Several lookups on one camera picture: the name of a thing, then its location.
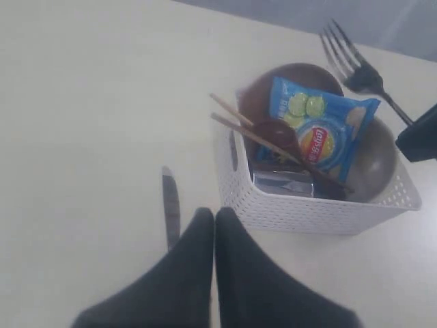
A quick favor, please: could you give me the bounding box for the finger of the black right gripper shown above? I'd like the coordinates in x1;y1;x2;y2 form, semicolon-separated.
395;105;437;163

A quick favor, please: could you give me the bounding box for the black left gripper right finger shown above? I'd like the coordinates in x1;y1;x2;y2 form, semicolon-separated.
215;208;363;327

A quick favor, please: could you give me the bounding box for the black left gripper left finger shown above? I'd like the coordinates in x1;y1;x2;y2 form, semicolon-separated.
72;208;214;327

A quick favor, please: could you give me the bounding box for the silver table knife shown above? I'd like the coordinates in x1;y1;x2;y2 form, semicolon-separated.
161;165;180;250

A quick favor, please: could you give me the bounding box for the silver fork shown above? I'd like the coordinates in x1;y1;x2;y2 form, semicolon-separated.
319;19;413;126

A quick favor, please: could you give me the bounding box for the speckled white ceramic bowl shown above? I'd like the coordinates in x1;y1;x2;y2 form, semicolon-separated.
346;118;398;203

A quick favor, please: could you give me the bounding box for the white perforated plastic basket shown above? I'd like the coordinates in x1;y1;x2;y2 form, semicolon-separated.
212;122;422;235

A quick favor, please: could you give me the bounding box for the blue Lays chips bag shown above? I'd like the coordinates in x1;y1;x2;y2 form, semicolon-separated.
269;77;380;182

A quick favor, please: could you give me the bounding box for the dark brown wooden spoon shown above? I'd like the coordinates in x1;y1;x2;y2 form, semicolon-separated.
252;119;351;200

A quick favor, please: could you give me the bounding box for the brown round plate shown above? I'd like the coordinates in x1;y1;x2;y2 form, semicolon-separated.
238;63;343;123

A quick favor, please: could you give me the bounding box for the lower wooden chopstick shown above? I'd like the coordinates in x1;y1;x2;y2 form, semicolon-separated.
210;113;308;168

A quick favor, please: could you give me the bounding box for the wooden chopstick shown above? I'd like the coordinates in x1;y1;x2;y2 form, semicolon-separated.
209;93;254;127
210;113;308;168

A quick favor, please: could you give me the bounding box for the upper wooden chopstick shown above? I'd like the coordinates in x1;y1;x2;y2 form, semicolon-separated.
209;93;254;127

